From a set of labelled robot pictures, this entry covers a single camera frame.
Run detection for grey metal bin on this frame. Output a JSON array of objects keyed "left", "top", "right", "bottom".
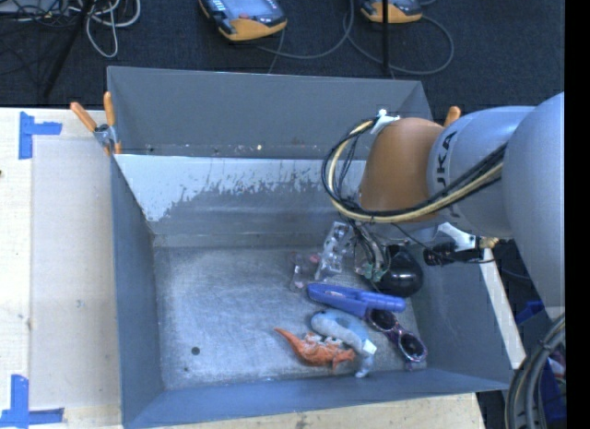
[{"left": 105, "top": 66, "right": 515, "bottom": 429}]

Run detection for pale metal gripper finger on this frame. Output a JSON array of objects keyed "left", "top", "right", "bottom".
[
  {"left": 291, "top": 220, "right": 355, "bottom": 266},
  {"left": 289, "top": 247, "right": 346, "bottom": 293}
]

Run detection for grey-blue toy sea animal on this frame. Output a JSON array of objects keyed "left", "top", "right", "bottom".
[{"left": 309, "top": 308, "right": 379, "bottom": 379}]

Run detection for blue plastic clip tool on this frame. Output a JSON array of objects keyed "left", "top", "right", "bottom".
[{"left": 306, "top": 281, "right": 408, "bottom": 319}]

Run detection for orange toy dinosaur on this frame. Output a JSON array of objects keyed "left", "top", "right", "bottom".
[{"left": 273, "top": 326, "right": 359, "bottom": 370}]

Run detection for black cylinder on white bracket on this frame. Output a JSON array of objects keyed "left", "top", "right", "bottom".
[{"left": 422, "top": 222, "right": 502, "bottom": 268}]

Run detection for black rounded object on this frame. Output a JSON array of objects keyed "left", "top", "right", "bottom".
[{"left": 374, "top": 244, "right": 425, "bottom": 300}]

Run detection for purple sunglasses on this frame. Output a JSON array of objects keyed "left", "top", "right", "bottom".
[{"left": 365, "top": 306, "right": 430, "bottom": 372}]

